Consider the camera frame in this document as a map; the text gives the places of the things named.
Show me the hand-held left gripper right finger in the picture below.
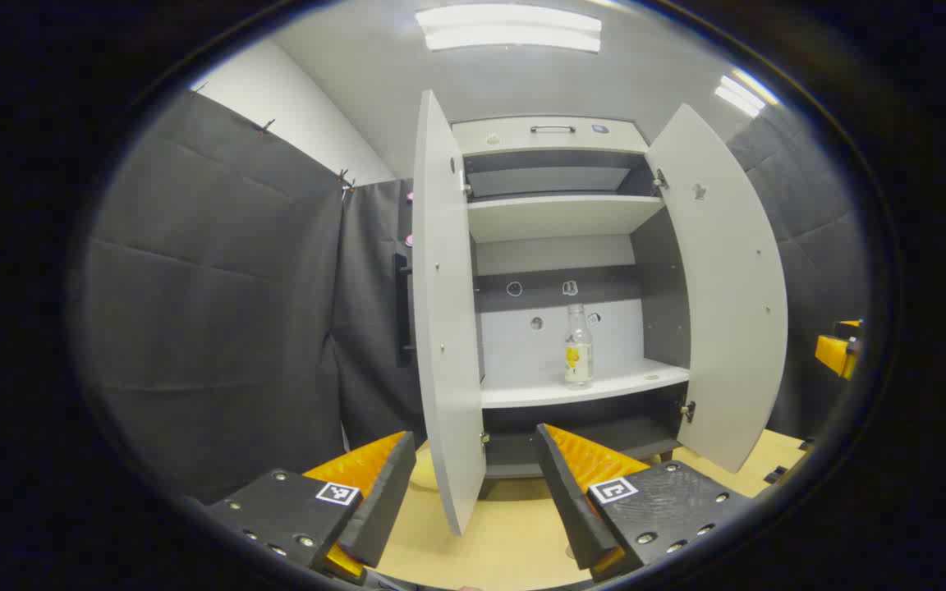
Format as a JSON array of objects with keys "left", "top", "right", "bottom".
[{"left": 535, "top": 424, "right": 757, "bottom": 584}]

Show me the clear glass bottle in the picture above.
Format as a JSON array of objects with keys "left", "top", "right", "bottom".
[{"left": 564, "top": 304, "right": 595, "bottom": 387}]

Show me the large ceiling light panel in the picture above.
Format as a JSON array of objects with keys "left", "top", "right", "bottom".
[{"left": 416, "top": 4, "right": 603, "bottom": 54}]

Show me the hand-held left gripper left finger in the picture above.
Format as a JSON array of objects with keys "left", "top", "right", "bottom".
[{"left": 206, "top": 431, "right": 418, "bottom": 585}]

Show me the white grey cabinet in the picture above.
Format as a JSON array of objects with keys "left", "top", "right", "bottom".
[{"left": 450, "top": 115, "right": 691, "bottom": 502}]

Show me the white cabinet shelf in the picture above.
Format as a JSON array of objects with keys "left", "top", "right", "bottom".
[
  {"left": 480, "top": 358, "right": 691, "bottom": 410},
  {"left": 466, "top": 195, "right": 667, "bottom": 244}
]

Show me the black door handle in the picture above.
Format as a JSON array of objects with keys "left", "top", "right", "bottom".
[{"left": 393, "top": 253, "right": 415, "bottom": 368}]

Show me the white cabinet door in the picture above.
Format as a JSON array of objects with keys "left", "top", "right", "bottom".
[
  {"left": 411, "top": 89, "right": 488, "bottom": 536},
  {"left": 644, "top": 103, "right": 789, "bottom": 474}
]

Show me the white cabinet drawer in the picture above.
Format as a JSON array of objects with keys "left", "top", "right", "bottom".
[{"left": 451, "top": 116, "right": 649, "bottom": 157}]

